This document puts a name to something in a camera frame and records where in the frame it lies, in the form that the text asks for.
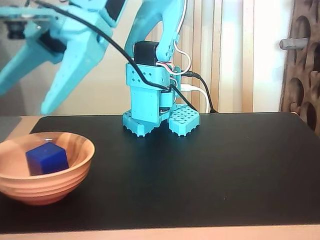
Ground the cyan gripper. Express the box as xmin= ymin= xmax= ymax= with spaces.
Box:
xmin=0 ymin=0 xmax=116 ymax=116

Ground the white red black servo wire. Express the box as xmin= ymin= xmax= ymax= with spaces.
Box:
xmin=156 ymin=0 xmax=193 ymax=76

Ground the cyan wrist camera mount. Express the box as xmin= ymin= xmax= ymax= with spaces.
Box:
xmin=0 ymin=6 xmax=60 ymax=40

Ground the black table mat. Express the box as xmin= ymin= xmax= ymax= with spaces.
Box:
xmin=0 ymin=111 xmax=320 ymax=236

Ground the black power cable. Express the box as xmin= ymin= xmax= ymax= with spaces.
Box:
xmin=183 ymin=70 xmax=219 ymax=114

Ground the white usb cable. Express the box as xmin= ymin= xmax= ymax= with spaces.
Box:
xmin=180 ymin=84 xmax=211 ymax=113

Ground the blue cube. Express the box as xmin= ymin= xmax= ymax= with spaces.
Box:
xmin=25 ymin=142 xmax=70 ymax=177

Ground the grey bottle neck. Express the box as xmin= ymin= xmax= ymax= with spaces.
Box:
xmin=279 ymin=37 xmax=309 ymax=51

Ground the cyan perforated robot base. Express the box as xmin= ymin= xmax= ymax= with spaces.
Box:
xmin=121 ymin=103 xmax=201 ymax=138

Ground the brown wooden wine rack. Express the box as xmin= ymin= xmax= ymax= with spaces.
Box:
xmin=278 ymin=0 xmax=320 ymax=137

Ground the orange ribbed bowl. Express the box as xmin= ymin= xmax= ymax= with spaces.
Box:
xmin=0 ymin=131 xmax=96 ymax=206

